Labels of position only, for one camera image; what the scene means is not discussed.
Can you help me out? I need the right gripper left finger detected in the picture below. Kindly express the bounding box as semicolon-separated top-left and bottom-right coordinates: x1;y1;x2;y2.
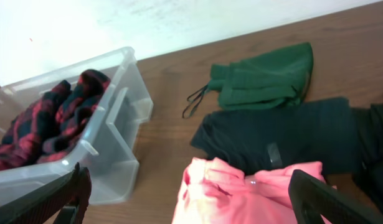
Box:
0;164;92;224

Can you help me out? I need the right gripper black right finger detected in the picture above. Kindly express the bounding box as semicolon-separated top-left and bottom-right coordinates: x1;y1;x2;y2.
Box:
288;169;383;224

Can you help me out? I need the dark navy garment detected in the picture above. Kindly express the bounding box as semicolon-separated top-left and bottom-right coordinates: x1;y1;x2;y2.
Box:
191;98;361;175

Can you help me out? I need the red navy plaid shirt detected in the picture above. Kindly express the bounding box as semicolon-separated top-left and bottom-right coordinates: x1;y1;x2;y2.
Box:
0;69;111;171

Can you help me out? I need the clear plastic storage container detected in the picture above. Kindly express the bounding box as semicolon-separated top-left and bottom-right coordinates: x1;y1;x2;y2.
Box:
0;47;153;206

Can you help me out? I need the pink folded garment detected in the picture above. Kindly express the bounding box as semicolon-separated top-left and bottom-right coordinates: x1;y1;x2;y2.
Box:
172;158;324;224

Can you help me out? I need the dark green folded garment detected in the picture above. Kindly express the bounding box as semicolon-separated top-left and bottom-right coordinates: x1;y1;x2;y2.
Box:
182;42;314;119

